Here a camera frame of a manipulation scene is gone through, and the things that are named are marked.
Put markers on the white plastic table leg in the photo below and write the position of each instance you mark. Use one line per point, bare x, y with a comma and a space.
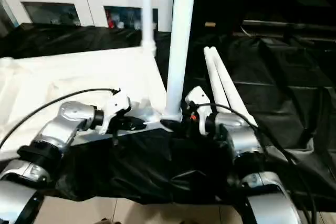
147, 11
229, 82
181, 51
216, 82

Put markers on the white plastic table top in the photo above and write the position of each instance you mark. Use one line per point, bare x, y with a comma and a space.
78, 72

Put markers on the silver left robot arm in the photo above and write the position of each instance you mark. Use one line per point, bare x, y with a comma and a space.
71, 113

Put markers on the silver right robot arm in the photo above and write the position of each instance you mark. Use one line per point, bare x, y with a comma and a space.
241, 132

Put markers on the black plastic sheet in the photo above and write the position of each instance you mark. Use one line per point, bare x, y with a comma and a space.
275, 90

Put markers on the small white jar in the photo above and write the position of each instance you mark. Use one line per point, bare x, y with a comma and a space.
120, 25

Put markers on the red bottle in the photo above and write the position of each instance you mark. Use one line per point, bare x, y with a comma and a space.
111, 22

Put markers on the tan tape piece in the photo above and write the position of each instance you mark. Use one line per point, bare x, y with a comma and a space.
210, 24

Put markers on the long black pole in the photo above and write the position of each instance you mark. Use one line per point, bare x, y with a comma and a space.
288, 26

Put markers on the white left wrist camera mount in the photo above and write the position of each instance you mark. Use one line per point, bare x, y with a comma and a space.
115, 106

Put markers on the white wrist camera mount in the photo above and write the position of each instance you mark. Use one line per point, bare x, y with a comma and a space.
115, 106
198, 98

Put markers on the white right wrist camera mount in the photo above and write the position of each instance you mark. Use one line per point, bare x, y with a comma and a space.
198, 98

